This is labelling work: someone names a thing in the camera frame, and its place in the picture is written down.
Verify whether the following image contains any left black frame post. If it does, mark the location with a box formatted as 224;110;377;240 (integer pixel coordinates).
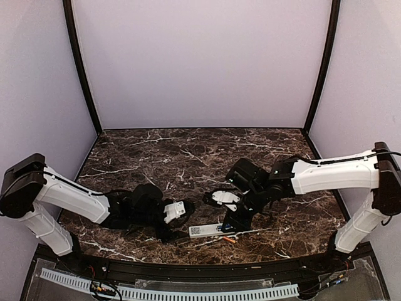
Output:
62;0;103;135

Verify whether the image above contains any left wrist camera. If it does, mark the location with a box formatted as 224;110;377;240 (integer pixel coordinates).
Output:
164;201;195;224

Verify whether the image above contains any black front rail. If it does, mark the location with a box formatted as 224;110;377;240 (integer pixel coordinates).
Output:
37;244;373;285

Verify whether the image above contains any orange battery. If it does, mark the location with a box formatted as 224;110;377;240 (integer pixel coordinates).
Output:
222;236;237;244

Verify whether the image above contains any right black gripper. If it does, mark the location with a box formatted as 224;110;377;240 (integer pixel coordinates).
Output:
221;184;269;233

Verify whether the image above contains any black frame post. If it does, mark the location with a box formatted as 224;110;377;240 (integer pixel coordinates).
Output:
62;0;103;135
303;0;341;136

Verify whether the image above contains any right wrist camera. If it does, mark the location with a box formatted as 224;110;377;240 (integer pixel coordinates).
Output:
202;190;241;212

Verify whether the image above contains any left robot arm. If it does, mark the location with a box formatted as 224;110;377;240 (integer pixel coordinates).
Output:
1;153;195;273

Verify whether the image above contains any white remote control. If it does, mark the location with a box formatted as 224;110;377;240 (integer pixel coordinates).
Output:
189;224;225;238

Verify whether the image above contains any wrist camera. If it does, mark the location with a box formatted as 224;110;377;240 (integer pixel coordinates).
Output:
164;201;195;224
202;190;241;212

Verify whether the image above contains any right black frame post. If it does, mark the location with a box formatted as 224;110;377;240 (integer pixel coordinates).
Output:
303;0;341;136

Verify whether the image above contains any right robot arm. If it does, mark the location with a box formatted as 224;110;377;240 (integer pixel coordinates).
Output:
223;142;400;272

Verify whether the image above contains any white slotted cable duct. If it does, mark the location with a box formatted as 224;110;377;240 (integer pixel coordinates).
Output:
39;268;299;300

